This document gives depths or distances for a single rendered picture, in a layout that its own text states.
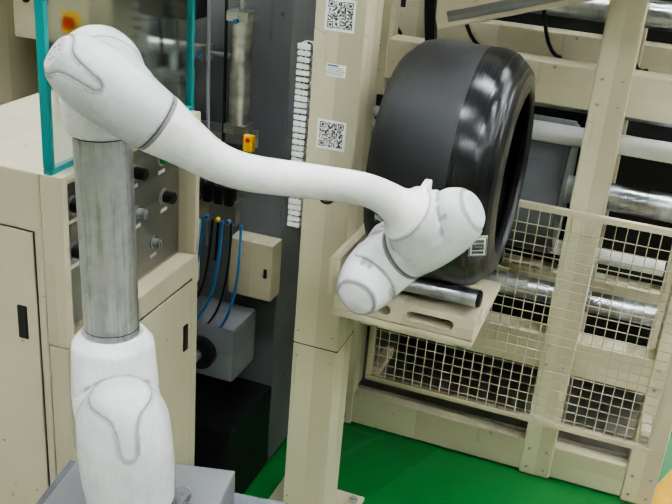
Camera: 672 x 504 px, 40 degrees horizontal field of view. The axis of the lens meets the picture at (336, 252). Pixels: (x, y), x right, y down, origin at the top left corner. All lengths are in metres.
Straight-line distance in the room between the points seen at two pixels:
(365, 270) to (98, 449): 0.53
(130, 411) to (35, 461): 0.64
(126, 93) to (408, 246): 0.51
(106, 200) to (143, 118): 0.25
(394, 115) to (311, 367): 0.83
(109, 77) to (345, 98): 0.96
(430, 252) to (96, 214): 0.57
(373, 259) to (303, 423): 1.16
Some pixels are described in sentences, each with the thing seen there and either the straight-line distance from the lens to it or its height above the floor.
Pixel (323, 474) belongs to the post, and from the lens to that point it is 2.74.
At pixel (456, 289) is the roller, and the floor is 0.92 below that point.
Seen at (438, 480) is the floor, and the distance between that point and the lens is 3.13.
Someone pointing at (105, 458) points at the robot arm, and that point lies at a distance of 1.59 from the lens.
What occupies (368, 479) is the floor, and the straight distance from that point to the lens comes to 3.09.
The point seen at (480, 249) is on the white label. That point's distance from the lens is 2.09.
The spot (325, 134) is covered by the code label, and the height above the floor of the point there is 1.22.
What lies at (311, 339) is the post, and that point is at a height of 0.64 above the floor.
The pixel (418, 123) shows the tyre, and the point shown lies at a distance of 2.04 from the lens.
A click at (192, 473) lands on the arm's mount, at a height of 0.75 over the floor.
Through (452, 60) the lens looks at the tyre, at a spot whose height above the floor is 1.45.
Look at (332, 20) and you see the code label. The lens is 2.23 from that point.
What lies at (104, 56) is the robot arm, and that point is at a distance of 1.41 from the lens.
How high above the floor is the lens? 1.89
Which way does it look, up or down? 24 degrees down
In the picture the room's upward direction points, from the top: 5 degrees clockwise
